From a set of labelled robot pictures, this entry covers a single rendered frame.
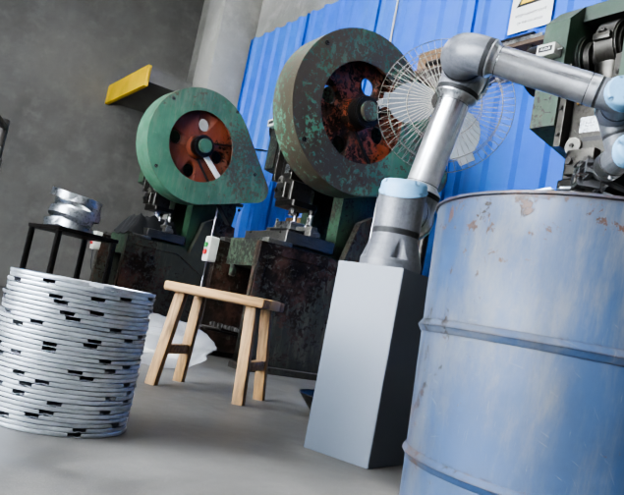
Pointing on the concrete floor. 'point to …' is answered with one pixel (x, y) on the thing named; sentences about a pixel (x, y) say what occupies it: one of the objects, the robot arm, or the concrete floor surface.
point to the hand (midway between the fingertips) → (585, 192)
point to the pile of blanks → (64, 358)
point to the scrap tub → (530, 348)
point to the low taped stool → (197, 333)
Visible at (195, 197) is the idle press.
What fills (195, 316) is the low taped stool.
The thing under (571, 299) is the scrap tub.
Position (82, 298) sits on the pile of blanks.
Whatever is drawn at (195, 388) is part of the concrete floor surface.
